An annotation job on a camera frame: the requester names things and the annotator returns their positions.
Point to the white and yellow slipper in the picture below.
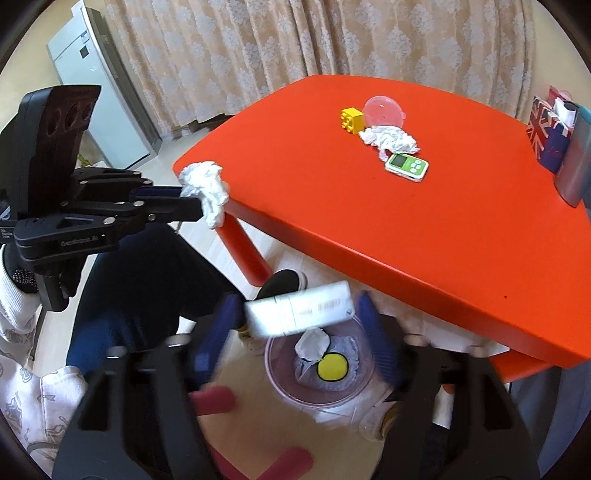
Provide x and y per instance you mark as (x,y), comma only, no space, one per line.
(376,422)
(251,340)

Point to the clear plastic bin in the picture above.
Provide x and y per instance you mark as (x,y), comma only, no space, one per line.
(286,383)

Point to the flag print tissue box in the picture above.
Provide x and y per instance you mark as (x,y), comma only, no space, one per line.
(542,134)

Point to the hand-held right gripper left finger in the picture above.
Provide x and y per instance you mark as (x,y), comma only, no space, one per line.
(217,332)

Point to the white standing air conditioner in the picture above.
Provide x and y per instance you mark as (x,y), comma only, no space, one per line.
(97,83)

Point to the red table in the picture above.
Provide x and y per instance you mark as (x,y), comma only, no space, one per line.
(461,240)

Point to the yellow and white cloth pouch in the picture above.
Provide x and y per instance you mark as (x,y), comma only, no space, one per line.
(331,368)

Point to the grey bottle teal lid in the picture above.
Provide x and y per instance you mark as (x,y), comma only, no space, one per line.
(577,161)

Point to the person's left forearm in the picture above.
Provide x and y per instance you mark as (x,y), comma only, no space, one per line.
(16,318)

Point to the white tissue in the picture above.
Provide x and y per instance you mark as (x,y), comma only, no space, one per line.
(205,184)
(390,138)
(565,115)

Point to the pink cylindrical bar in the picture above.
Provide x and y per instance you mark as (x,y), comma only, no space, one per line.
(214,400)
(286,461)

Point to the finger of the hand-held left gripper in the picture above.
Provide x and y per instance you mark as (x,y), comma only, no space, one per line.
(161,190)
(175,208)

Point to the person's white printed hoodie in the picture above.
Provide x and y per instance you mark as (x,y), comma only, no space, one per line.
(41,406)

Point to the white cardboard box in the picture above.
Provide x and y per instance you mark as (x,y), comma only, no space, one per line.
(300,309)

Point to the green and white handheld device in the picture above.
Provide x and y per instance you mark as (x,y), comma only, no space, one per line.
(406,167)

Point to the red stool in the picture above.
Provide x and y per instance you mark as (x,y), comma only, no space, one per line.
(521,364)

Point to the beige patterned curtain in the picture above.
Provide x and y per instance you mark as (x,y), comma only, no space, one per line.
(277,46)

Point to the crumpled white paper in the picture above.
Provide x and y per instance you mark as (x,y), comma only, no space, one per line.
(311,345)

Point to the yellow toy block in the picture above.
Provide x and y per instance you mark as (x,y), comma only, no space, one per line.
(352,121)

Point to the person's leg dark trousers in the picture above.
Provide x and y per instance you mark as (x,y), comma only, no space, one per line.
(147,286)

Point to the grey sofa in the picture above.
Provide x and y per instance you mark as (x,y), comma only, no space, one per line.
(540,415)

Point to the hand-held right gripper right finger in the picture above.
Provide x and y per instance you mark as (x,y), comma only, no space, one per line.
(375,332)

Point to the white tissue in box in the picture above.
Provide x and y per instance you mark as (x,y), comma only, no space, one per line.
(565,115)

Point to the person's left hand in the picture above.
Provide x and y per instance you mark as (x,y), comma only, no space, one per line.
(21,277)

